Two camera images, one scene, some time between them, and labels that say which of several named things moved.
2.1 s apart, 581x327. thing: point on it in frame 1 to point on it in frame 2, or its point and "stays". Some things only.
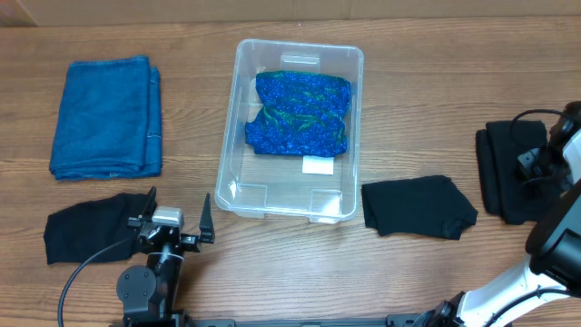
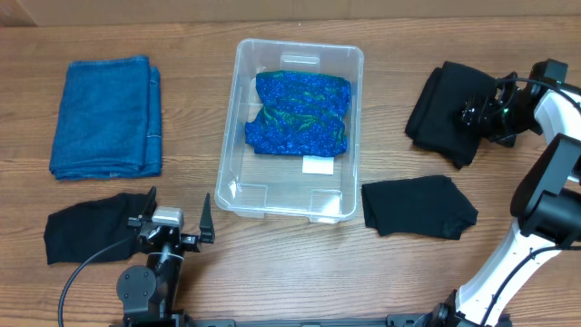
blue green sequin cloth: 301,113 stays
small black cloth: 424,207 stays
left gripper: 207,229 stays
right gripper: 527,164 to 475,114
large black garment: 503,191 to 434,124
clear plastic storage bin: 290,144 stays
